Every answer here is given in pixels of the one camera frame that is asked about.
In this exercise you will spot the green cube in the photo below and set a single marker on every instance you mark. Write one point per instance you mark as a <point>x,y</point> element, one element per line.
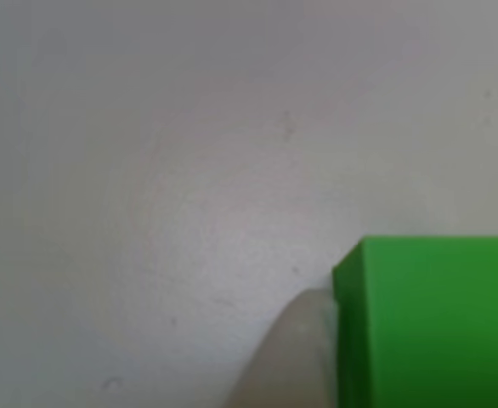
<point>436,323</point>

